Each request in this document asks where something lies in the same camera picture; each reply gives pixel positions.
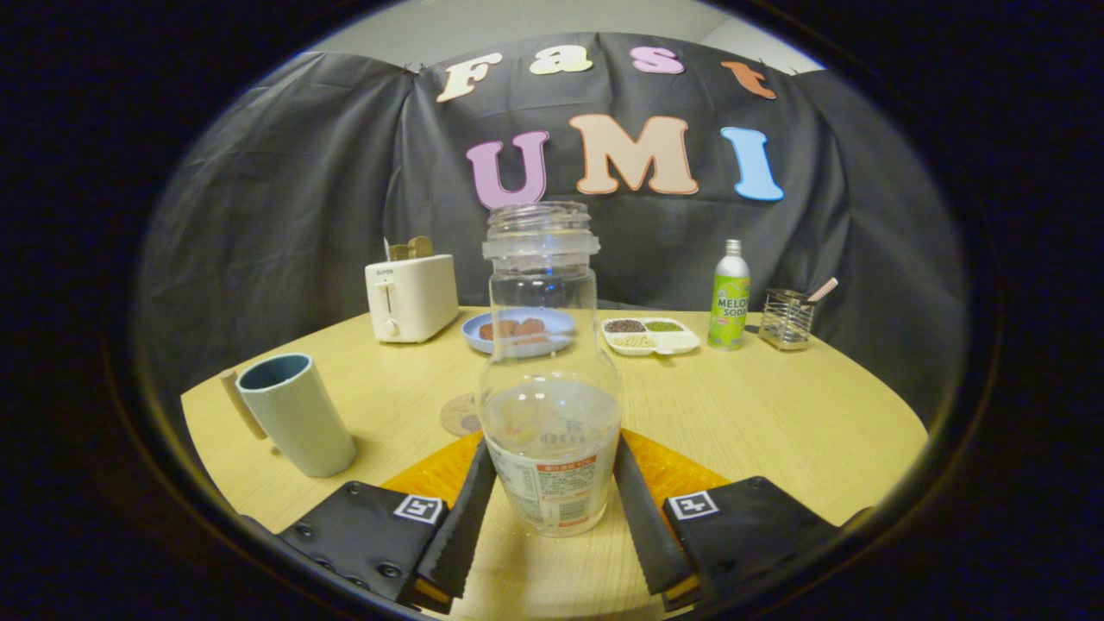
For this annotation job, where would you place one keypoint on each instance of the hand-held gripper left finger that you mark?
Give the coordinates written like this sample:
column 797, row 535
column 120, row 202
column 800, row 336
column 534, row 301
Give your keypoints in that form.
column 461, row 535

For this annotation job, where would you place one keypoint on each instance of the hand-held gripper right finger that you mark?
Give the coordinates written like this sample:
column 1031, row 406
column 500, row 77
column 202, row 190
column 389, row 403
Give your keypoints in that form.
column 647, row 535

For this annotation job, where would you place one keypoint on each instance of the round cork coaster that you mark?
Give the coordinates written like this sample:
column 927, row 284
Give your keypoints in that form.
column 457, row 416

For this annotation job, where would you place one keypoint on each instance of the clear glass juice bottle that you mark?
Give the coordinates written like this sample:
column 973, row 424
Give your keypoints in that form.
column 552, row 448

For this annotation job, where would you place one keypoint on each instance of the green soda bottle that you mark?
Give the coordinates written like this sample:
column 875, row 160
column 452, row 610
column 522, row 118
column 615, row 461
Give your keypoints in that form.
column 729, row 302

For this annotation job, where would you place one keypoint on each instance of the wooden table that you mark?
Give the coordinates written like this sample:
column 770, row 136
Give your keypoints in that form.
column 776, row 414

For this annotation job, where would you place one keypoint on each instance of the pale yellow beans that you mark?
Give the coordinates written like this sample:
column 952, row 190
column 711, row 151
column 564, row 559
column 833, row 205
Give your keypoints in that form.
column 632, row 341

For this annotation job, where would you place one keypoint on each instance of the white divided dish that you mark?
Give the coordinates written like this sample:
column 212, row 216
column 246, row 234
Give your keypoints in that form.
column 681, row 342

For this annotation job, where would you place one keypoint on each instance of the blue plate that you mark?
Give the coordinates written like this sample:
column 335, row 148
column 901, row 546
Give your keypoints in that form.
column 473, row 332

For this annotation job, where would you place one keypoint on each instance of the brown food slice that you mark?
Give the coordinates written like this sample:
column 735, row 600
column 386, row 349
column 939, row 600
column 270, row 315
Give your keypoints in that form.
column 530, row 327
column 485, row 330

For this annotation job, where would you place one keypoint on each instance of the green beans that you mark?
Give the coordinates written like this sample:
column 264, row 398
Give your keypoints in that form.
column 664, row 326

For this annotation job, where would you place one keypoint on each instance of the dark red beans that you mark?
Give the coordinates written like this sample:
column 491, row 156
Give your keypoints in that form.
column 624, row 326

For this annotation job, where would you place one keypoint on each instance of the white toaster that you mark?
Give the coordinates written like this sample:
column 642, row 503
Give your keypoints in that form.
column 414, row 297

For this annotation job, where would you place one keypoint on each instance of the brown toast slice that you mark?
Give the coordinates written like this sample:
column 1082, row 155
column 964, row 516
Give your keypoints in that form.
column 421, row 247
column 399, row 252

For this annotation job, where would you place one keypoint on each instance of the pink spoon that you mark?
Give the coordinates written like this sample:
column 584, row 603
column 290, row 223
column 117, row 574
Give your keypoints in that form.
column 824, row 289

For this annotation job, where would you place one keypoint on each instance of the black backdrop cloth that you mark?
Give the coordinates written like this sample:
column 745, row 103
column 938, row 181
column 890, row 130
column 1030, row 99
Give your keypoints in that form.
column 276, row 190

